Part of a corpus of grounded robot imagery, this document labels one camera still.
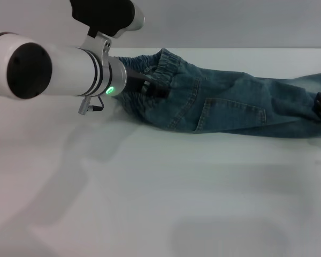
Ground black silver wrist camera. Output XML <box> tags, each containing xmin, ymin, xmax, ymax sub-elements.
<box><xmin>68</xmin><ymin>0</ymin><xmax>146</xmax><ymax>39</ymax></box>

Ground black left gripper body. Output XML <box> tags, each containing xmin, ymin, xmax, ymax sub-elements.
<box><xmin>123</xmin><ymin>67</ymin><xmax>151</xmax><ymax>93</ymax></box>

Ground blue denim shorts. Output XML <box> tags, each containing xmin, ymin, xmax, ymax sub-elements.
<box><xmin>114</xmin><ymin>48</ymin><xmax>321</xmax><ymax>139</ymax></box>

